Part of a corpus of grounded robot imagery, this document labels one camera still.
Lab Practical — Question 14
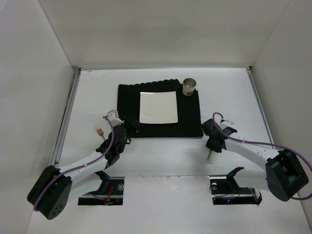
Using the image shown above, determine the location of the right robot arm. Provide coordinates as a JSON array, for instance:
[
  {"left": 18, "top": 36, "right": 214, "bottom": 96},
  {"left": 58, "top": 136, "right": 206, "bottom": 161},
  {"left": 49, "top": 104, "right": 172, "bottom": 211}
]
[{"left": 200, "top": 119, "right": 309, "bottom": 201}]

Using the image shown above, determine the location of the black cloth placemat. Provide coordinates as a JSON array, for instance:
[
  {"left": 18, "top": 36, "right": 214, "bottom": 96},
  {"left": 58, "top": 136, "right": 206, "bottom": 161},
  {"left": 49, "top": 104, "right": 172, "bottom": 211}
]
[{"left": 117, "top": 79, "right": 203, "bottom": 138}]

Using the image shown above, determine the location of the copper fork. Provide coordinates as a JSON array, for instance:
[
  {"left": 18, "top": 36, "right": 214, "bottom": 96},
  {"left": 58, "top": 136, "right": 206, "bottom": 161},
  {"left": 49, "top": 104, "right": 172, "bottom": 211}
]
[{"left": 95, "top": 125, "right": 105, "bottom": 140}]

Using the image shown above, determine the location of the left aluminium table rail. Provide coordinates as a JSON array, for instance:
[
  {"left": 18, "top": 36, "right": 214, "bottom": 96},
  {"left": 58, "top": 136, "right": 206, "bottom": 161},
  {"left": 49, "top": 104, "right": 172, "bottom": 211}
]
[{"left": 48, "top": 66, "right": 81, "bottom": 167}]

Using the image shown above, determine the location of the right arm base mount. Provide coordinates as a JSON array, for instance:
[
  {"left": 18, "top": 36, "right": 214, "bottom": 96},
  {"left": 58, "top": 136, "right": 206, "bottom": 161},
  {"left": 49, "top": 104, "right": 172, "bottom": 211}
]
[{"left": 209, "top": 167, "right": 262, "bottom": 205}]

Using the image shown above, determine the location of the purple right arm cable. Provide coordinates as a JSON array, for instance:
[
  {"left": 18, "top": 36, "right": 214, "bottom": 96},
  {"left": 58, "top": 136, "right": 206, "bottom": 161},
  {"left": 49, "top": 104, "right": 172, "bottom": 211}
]
[{"left": 212, "top": 112, "right": 312, "bottom": 201}]

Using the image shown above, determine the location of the silver metal cup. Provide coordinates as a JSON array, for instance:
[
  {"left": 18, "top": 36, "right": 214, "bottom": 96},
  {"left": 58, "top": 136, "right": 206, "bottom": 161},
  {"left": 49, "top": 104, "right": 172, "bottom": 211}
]
[{"left": 182, "top": 78, "right": 197, "bottom": 96}]

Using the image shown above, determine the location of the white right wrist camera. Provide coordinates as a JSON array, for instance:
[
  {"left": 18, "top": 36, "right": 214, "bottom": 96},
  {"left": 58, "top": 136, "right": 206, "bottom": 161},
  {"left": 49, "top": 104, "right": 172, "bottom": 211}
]
[{"left": 219, "top": 119, "right": 234, "bottom": 130}]

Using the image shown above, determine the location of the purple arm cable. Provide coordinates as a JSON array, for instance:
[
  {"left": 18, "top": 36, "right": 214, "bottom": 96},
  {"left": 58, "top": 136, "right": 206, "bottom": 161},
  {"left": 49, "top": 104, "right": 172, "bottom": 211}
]
[
  {"left": 212, "top": 112, "right": 312, "bottom": 201},
  {"left": 33, "top": 116, "right": 117, "bottom": 212}
]

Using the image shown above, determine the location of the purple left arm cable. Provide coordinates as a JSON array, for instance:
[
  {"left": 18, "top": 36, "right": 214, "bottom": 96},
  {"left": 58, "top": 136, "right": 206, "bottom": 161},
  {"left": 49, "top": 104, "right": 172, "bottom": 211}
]
[{"left": 33, "top": 116, "right": 117, "bottom": 212}]

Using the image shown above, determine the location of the aluminium table rail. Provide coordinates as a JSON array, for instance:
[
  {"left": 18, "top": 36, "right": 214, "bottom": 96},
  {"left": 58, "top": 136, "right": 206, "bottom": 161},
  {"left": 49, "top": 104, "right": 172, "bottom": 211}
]
[
  {"left": 246, "top": 67, "right": 274, "bottom": 144},
  {"left": 48, "top": 66, "right": 81, "bottom": 167}
]

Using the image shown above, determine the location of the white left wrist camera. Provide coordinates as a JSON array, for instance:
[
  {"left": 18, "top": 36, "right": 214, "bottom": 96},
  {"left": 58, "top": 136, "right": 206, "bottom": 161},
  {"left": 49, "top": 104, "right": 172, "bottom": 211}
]
[{"left": 103, "top": 109, "right": 124, "bottom": 127}]

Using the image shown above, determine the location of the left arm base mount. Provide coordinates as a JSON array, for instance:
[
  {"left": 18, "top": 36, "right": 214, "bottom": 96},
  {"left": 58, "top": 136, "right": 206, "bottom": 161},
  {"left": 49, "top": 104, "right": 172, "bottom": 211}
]
[{"left": 78, "top": 171, "right": 125, "bottom": 206}]

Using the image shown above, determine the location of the white square plate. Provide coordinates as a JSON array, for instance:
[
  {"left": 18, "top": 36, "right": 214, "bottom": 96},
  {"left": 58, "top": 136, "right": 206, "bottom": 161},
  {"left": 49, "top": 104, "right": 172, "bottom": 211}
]
[{"left": 139, "top": 91, "right": 178, "bottom": 124}]

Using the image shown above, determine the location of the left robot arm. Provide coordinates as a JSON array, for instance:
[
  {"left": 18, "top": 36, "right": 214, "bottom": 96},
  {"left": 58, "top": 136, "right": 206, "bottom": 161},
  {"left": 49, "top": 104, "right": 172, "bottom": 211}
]
[{"left": 27, "top": 114, "right": 140, "bottom": 220}]

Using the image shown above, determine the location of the right aluminium table rail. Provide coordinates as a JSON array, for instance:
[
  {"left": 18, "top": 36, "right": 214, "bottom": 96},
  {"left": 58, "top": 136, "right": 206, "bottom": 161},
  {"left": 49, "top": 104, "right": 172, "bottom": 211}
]
[{"left": 246, "top": 67, "right": 274, "bottom": 144}]

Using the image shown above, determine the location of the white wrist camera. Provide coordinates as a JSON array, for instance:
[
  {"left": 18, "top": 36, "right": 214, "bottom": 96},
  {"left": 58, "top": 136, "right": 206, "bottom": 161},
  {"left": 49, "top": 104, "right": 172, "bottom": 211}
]
[
  {"left": 103, "top": 109, "right": 124, "bottom": 127},
  {"left": 219, "top": 119, "right": 234, "bottom": 130}
]

